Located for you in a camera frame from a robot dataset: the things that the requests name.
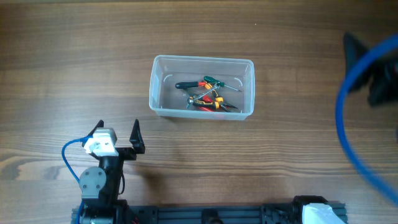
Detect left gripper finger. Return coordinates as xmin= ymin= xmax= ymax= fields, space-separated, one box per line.
xmin=88 ymin=119 xmax=104 ymax=136
xmin=129 ymin=119 xmax=146 ymax=154

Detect black red screwdriver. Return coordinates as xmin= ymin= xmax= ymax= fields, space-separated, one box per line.
xmin=175 ymin=82 xmax=206 ymax=89

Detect orange black long-nose pliers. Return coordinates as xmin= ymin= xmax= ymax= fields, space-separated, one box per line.
xmin=193 ymin=90 xmax=238 ymax=112

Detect green handled screwdriver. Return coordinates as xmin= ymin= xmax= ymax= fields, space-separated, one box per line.
xmin=203 ymin=76 xmax=241 ymax=92

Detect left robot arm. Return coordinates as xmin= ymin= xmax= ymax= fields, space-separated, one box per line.
xmin=71 ymin=120 xmax=146 ymax=224

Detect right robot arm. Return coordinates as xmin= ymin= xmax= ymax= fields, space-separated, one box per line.
xmin=289 ymin=32 xmax=397 ymax=223

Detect clear plastic container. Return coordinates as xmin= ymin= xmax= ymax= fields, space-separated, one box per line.
xmin=149 ymin=55 xmax=255 ymax=120

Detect right blue cable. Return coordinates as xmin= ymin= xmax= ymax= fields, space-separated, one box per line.
xmin=334 ymin=32 xmax=398 ymax=208

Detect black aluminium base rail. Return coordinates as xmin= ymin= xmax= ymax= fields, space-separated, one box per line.
xmin=70 ymin=200 xmax=348 ymax=224

